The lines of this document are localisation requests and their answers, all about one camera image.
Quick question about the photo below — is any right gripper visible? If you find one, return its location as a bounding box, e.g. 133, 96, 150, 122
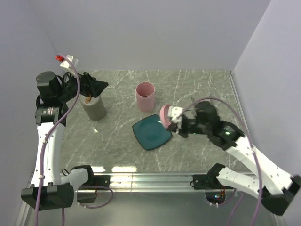
166, 117, 211, 138

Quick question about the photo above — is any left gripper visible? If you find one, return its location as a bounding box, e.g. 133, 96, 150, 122
57, 68, 108, 102

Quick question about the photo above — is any grey cylindrical container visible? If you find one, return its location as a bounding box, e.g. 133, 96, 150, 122
83, 97, 106, 121

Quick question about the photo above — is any pink cylindrical container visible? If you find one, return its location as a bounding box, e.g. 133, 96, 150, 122
135, 82, 155, 113

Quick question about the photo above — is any grey round lid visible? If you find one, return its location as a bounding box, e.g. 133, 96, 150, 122
79, 95, 101, 108

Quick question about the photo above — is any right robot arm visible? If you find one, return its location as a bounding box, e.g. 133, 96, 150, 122
167, 101, 301, 216

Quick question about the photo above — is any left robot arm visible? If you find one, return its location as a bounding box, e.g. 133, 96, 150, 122
21, 71, 108, 211

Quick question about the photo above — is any teal square plate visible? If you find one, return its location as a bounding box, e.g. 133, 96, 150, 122
132, 114, 172, 151

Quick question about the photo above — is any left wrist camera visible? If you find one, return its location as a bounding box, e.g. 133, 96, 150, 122
55, 55, 79, 72

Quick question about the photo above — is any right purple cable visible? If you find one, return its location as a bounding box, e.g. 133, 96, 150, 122
182, 97, 263, 226

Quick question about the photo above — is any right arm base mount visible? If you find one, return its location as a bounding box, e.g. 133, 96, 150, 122
189, 173, 236, 205

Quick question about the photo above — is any aluminium rail frame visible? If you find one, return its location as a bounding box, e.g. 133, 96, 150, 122
15, 70, 286, 226

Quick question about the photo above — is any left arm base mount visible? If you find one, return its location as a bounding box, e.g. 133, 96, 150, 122
77, 175, 111, 204

